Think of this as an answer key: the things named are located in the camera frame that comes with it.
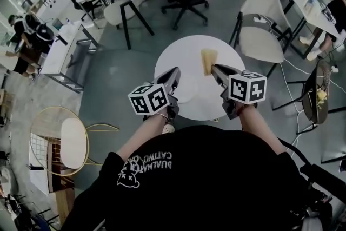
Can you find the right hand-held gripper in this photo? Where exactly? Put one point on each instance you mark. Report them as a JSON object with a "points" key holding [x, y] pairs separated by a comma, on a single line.
{"points": [[247, 88]]}

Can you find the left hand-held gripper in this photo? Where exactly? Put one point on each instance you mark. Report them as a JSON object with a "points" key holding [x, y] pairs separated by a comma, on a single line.
{"points": [[148, 100]]}

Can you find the yellow sponge cloth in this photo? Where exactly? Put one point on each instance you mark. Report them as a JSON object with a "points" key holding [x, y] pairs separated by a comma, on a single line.
{"points": [[209, 60]]}

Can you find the white round plate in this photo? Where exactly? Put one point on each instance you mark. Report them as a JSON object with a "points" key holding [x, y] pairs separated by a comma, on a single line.
{"points": [[186, 92]]}

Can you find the person's right forearm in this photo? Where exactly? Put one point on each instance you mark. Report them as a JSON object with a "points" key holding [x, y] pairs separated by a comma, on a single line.
{"points": [[259, 129]]}

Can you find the person's left forearm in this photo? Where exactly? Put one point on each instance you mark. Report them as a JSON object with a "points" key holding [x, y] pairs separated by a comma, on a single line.
{"points": [[140, 138]]}

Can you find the round white side table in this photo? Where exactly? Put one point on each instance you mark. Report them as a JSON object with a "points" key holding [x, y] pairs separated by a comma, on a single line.
{"points": [[183, 54]]}

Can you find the person's white clog shoe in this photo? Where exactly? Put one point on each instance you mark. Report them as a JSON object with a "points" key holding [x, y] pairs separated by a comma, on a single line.
{"points": [[168, 128]]}

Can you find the white power strip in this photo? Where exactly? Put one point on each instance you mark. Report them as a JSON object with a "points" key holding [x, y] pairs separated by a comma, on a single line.
{"points": [[335, 69], [260, 19]]}

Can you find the dark wicker chair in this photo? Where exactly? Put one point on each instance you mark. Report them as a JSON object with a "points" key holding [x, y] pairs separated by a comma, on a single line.
{"points": [[309, 105]]}

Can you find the yellow fibrous bundle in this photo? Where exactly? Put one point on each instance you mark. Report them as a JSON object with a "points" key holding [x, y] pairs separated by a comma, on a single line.
{"points": [[321, 98]]}

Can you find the white desk black legs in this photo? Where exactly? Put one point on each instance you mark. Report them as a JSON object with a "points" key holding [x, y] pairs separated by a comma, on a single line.
{"points": [[308, 8]]}

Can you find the person's black printed t-shirt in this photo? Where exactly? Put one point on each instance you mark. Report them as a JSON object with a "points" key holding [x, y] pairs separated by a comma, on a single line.
{"points": [[202, 184]]}

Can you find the black and white backpack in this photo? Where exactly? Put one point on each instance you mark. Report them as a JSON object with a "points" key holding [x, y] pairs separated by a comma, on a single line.
{"points": [[40, 31]]}

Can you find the white low shelf unit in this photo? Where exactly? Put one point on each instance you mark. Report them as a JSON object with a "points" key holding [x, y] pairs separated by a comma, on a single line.
{"points": [[40, 178]]}

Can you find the white desk grey frame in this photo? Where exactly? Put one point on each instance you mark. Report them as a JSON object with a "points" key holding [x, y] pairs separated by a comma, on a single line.
{"points": [[59, 48]]}

